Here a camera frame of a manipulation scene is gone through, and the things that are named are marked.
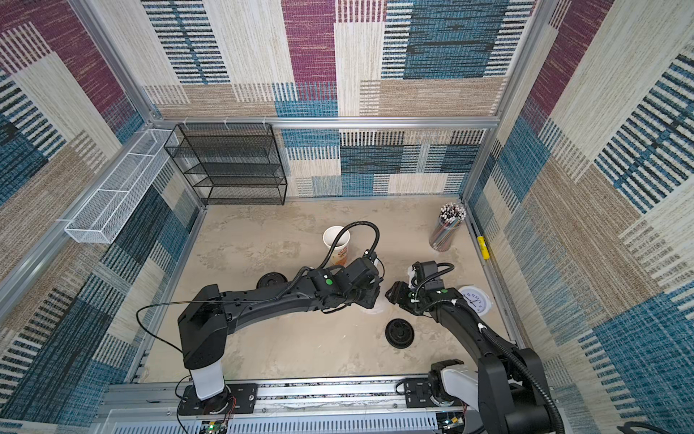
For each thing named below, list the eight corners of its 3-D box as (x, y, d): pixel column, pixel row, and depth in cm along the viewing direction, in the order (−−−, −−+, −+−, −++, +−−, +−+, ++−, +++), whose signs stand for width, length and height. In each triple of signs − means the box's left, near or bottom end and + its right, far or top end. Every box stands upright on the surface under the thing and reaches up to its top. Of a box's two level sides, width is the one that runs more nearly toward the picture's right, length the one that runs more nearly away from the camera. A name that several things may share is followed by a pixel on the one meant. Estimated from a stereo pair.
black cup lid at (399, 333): (386, 348, 84) (387, 346, 82) (384, 321, 89) (384, 318, 87) (414, 348, 84) (416, 346, 82) (411, 321, 89) (412, 318, 87)
